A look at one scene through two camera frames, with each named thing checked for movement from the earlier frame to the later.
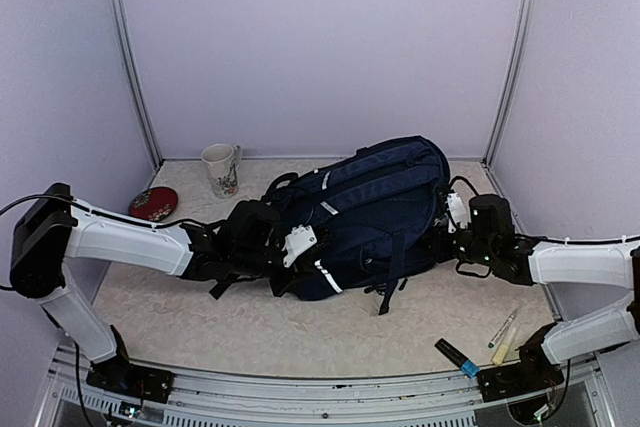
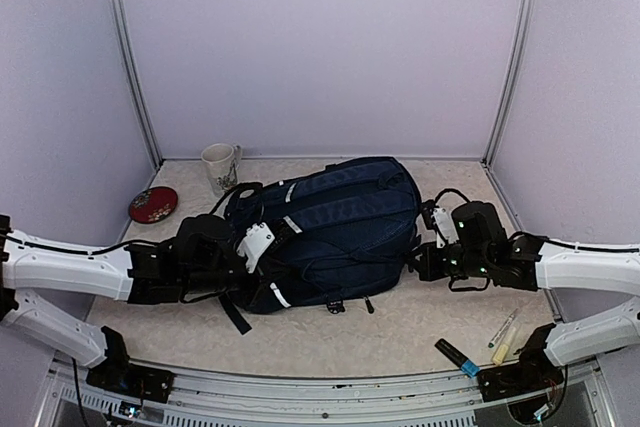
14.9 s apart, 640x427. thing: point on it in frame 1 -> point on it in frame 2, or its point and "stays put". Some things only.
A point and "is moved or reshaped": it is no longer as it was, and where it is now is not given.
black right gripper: [438, 249] -> [430, 270]
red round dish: [154, 204] stays put
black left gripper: [302, 270] -> [267, 269]
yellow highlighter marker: [502, 349] stays put
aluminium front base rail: [67, 398] stays put
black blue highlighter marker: [466, 365] stays put
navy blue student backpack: [372, 215] is moved or reshaped
